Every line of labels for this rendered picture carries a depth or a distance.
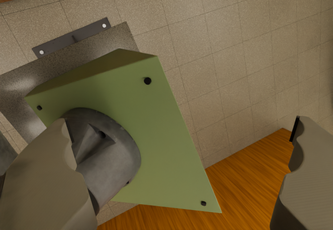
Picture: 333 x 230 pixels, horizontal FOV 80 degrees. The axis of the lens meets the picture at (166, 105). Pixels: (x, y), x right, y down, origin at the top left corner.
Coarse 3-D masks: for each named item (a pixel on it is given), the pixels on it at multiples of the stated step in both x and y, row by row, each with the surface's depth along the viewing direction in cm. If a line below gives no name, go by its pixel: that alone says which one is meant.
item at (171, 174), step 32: (96, 64) 34; (128, 64) 23; (160, 64) 21; (32, 96) 32; (64, 96) 29; (96, 96) 27; (128, 96) 25; (160, 96) 23; (128, 128) 28; (160, 128) 26; (160, 160) 30; (192, 160) 27; (128, 192) 38; (160, 192) 34; (192, 192) 31
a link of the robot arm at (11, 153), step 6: (0, 132) 17; (0, 138) 17; (0, 144) 16; (6, 144) 17; (0, 150) 16; (6, 150) 17; (12, 150) 18; (0, 156) 16; (6, 156) 17; (12, 156) 17; (0, 162) 16; (6, 162) 16; (0, 168) 16; (6, 168) 16; (0, 174) 15
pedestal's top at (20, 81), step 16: (112, 32) 44; (128, 32) 46; (64, 48) 42; (80, 48) 43; (96, 48) 44; (112, 48) 45; (128, 48) 47; (32, 64) 41; (48, 64) 42; (64, 64) 43; (80, 64) 44; (0, 80) 40; (16, 80) 41; (32, 80) 42; (48, 80) 43; (0, 96) 41; (16, 96) 41; (16, 112) 42; (32, 112) 43; (16, 128) 43; (32, 128) 44
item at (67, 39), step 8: (96, 24) 125; (104, 24) 125; (72, 32) 122; (80, 32) 123; (88, 32) 125; (96, 32) 126; (56, 40) 120; (64, 40) 121; (72, 40) 123; (80, 40) 124; (32, 48) 117; (40, 48) 118; (48, 48) 119; (56, 48) 121; (40, 56) 119
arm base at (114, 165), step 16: (80, 112) 28; (96, 112) 28; (80, 128) 26; (96, 128) 27; (112, 128) 27; (80, 144) 25; (96, 144) 27; (112, 144) 27; (128, 144) 28; (80, 160) 24; (96, 160) 25; (112, 160) 26; (128, 160) 28; (96, 176) 25; (112, 176) 26; (128, 176) 29; (96, 192) 24; (112, 192) 27; (96, 208) 25
